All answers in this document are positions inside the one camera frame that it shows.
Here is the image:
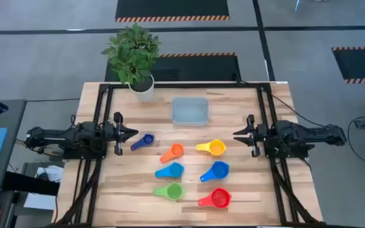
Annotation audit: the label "grey plastic basket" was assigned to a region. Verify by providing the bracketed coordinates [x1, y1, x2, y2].
[171, 96, 210, 127]

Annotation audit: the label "black striped floor mat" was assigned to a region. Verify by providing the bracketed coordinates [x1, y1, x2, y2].
[105, 52, 242, 82]
[115, 0, 231, 23]
[331, 46, 365, 85]

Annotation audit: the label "grey side desk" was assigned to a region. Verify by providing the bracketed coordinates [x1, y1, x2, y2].
[0, 99, 27, 199]

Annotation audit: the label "black aluminium table frame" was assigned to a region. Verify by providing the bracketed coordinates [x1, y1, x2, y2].
[51, 82, 326, 228]

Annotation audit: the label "black power cable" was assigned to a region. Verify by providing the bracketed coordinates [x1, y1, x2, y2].
[270, 94, 333, 128]

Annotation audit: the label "black bar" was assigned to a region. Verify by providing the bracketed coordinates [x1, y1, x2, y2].
[1, 170, 60, 196]

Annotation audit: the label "light blue measuring cup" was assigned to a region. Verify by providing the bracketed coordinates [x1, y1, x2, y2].
[154, 161, 185, 179]

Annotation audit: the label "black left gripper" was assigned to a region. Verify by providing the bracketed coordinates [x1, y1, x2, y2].
[103, 111, 139, 156]

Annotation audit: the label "orange measuring cup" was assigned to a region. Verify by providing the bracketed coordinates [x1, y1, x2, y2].
[159, 142, 185, 164]

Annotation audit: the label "dark blue measuring cup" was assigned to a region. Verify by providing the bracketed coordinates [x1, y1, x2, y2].
[130, 133, 155, 151]

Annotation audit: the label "white paper sheets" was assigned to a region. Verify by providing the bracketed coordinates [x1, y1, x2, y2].
[23, 164, 65, 212]

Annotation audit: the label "yellow measuring cup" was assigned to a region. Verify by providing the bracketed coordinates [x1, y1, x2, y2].
[195, 138, 227, 157]

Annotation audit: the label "red measuring cup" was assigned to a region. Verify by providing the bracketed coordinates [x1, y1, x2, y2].
[197, 187, 233, 209]

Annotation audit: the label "green leafy plant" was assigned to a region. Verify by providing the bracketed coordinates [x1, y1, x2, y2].
[101, 22, 162, 86]

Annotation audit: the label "white plant pot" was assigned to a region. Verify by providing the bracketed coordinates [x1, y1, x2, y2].
[127, 74, 155, 103]

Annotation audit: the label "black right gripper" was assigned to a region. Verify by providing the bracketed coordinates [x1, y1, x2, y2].
[233, 113, 267, 158]

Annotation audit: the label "green measuring cup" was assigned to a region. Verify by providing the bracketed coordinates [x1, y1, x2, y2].
[152, 182, 185, 201]

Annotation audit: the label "large blue measuring cup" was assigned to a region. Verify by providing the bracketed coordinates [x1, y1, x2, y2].
[200, 160, 231, 183]

